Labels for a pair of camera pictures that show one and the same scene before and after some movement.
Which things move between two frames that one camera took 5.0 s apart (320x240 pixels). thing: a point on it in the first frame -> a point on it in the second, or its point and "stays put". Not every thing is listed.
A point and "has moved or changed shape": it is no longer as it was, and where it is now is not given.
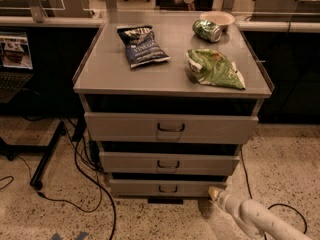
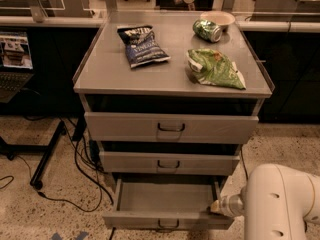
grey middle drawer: [209, 163] stays put
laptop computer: [16, 67] stays put
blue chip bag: [140, 45] stays put
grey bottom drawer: [162, 188] has moved or changed shape
